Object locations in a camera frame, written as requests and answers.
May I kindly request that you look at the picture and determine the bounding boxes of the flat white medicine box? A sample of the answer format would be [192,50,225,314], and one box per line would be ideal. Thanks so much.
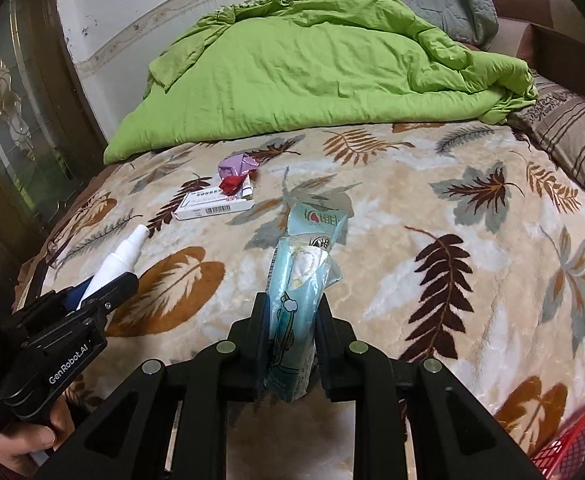
[174,185,256,222]

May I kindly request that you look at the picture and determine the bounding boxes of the wooden glass door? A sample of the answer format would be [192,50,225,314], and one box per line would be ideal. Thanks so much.
[0,0,108,281]

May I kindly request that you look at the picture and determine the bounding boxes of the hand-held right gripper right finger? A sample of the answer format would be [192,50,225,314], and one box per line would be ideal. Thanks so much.
[314,295,538,480]

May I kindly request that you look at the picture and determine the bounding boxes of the green quilt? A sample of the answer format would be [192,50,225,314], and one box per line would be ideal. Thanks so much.
[103,0,539,165]

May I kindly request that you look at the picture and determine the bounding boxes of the teal tissue packet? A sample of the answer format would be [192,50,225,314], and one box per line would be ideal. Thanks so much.
[264,200,349,403]

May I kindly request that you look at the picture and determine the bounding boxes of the person's left hand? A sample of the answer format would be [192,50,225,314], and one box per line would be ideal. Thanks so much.
[0,395,76,478]

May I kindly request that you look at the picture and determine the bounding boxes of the leaf print blanket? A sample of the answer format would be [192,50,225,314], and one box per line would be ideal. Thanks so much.
[15,120,585,480]

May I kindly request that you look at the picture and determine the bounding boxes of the brown bed frame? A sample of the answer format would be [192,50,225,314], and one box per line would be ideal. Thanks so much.
[487,0,585,81]

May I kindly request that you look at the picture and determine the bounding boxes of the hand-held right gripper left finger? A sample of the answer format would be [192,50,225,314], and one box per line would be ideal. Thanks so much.
[37,292,270,480]

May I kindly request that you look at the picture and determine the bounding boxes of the white plastic bottle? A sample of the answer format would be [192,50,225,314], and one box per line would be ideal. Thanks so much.
[79,224,150,311]

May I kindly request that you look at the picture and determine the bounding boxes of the brown striped pillow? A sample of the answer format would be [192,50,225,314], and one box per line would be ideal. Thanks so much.
[507,70,585,206]

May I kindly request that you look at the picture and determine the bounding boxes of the red plastic basket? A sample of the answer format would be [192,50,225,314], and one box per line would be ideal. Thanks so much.
[530,392,585,480]

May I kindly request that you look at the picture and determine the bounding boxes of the purple crumpled wrapper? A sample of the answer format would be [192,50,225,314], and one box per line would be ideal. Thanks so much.
[217,154,259,181]

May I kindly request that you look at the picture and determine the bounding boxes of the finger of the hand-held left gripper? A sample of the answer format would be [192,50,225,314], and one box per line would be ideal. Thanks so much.
[10,286,89,328]
[80,271,139,318]

